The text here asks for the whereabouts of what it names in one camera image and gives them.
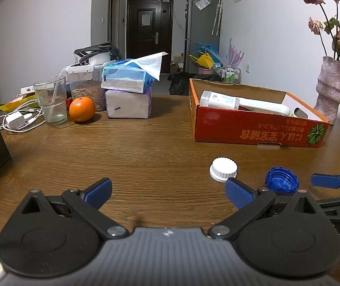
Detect translucent plastic box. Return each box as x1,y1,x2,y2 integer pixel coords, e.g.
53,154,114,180
200,91,241,110

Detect grey side door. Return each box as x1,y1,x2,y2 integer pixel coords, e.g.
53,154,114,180
108,0,120,51

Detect yellow bag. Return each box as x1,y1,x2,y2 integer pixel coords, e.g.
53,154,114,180
189,52,215,69

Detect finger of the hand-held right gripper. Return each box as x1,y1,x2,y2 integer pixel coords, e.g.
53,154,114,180
311,170,340,195
317,194,340,215

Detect white straw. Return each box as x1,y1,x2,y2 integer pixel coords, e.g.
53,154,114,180
49,79,60,108

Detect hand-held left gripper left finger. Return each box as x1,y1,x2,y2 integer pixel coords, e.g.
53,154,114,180
21,176,129,239

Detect clear organizer with bottles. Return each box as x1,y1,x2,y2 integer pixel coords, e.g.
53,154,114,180
215,64,242,84

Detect red cardboard box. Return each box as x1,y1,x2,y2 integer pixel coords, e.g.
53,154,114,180
189,78,330,149

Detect white charger with cable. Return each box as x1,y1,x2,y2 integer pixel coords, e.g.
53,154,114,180
0,107,46,132

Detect blue tissue pack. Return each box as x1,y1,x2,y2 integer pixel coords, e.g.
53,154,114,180
101,51,169,93

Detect yellow packet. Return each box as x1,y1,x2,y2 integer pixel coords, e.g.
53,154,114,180
0,95,38,111

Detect grey refrigerator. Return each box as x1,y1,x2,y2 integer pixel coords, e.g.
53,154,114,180
184,0,221,73

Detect clear container of nuts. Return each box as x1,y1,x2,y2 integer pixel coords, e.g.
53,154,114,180
65,64,108,112

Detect white folded umbrella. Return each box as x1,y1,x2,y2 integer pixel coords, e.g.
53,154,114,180
212,0,223,36

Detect white and purple tissue pack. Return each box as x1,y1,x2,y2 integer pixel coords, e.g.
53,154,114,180
105,88,153,119

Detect clear glass cup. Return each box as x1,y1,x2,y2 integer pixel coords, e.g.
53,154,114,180
33,76,68,126

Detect dark brown door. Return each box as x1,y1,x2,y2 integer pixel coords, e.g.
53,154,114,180
126,0,174,75

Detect red and white lint brush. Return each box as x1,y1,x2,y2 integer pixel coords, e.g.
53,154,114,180
238,98,291,117

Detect blue bottle cap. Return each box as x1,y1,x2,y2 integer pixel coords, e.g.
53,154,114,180
265,167,299,195

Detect orange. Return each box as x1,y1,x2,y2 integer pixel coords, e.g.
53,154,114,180
69,97,96,123

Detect white ribbed bottle cap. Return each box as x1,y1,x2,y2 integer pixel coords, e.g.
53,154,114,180
209,157,238,183

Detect purple ceramic vase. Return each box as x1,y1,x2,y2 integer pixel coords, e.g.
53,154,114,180
313,56,340,125

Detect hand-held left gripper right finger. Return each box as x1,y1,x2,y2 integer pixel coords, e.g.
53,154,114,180
207,177,319,240

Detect pink purple decoration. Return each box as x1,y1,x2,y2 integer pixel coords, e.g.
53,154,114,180
226,38,245,70

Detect white pot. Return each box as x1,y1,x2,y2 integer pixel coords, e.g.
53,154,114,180
88,52,111,66

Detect blue plastic rack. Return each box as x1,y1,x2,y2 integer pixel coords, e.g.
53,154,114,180
195,42,220,56

